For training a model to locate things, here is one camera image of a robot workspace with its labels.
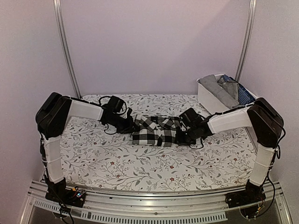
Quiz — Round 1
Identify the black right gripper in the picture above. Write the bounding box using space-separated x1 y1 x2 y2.
175 126 198 146

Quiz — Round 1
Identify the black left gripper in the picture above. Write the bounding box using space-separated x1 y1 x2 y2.
108 113 139 134

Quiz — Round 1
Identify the black white checkered shirt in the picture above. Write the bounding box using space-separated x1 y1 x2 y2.
131 115 181 147

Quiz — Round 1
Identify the white plastic bin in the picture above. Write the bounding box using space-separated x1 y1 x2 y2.
197 74 257 114

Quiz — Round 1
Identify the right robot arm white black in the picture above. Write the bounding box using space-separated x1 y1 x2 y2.
176 98 286 203

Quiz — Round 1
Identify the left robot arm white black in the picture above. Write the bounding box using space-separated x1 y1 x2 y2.
36 92 137 203

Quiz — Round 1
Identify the grey long sleeve shirt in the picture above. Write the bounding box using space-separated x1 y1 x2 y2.
198 74 240 109

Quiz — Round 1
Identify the floral patterned table mat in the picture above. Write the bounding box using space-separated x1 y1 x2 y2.
45 94 266 192

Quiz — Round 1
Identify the blue checkered shirt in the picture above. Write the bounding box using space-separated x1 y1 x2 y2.
218 75 256 105

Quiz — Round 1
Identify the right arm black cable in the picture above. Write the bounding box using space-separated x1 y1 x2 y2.
189 137 205 150

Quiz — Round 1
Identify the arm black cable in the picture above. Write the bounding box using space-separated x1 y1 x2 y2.
189 137 205 150
98 95 128 135

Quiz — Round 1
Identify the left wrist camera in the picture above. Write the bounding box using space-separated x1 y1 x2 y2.
107 96 127 114

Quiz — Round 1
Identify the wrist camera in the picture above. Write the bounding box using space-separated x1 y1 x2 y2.
179 108 203 128
107 96 127 114

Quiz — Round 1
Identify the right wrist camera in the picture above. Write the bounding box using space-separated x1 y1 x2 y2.
179 108 203 128

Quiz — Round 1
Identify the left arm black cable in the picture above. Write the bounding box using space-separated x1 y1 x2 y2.
98 95 128 135

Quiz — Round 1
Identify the aluminium front rail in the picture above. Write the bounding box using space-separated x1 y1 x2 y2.
20 181 295 224

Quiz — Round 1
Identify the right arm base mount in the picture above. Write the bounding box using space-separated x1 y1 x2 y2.
225 182 266 208

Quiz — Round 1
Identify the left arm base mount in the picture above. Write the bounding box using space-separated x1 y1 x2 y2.
45 180 86 208

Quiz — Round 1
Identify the left aluminium frame post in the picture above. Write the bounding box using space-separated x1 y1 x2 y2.
53 0 81 98

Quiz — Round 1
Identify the aluminium frame post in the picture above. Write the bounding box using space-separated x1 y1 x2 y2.
53 0 81 98
235 0 257 82

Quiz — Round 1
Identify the right aluminium frame post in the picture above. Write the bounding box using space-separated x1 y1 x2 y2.
235 0 257 82

